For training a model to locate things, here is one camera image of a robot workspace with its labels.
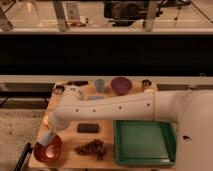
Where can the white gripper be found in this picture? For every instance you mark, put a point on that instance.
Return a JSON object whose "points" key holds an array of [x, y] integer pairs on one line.
{"points": [[47, 138]]}

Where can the red bowl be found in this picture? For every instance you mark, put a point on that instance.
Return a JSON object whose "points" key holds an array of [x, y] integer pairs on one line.
{"points": [[48, 153]]}

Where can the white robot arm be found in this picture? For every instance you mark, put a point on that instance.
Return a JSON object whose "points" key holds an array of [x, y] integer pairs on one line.
{"points": [[191, 110]]}

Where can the purple bowl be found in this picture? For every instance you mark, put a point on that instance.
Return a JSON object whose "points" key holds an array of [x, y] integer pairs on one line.
{"points": [[121, 85]]}

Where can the yellow fruit piece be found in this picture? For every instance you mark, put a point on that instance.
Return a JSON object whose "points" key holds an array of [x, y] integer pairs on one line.
{"points": [[45, 121]]}

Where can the black rectangular block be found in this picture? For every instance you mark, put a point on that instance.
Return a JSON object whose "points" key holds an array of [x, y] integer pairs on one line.
{"points": [[88, 128]]}

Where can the black chair armrest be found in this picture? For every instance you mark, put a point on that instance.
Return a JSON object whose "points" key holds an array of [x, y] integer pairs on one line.
{"points": [[27, 150]]}

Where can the bunch of dark grapes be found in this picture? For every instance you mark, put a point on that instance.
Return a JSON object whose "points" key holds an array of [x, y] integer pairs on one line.
{"points": [[95, 147]]}

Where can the blue sponge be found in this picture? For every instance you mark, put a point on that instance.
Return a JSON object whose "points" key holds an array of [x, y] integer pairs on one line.
{"points": [[95, 97]]}

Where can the blue cup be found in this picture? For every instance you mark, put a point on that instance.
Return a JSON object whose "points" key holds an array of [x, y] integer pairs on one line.
{"points": [[100, 85]]}

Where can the green plastic tray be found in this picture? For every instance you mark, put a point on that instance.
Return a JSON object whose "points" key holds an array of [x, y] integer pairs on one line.
{"points": [[144, 143]]}

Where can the dark machine behind glass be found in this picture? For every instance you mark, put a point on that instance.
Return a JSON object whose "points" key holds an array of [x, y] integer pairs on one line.
{"points": [[126, 13]]}

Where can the black handled tool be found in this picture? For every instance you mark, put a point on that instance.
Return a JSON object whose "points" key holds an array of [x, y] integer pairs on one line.
{"points": [[77, 83]]}

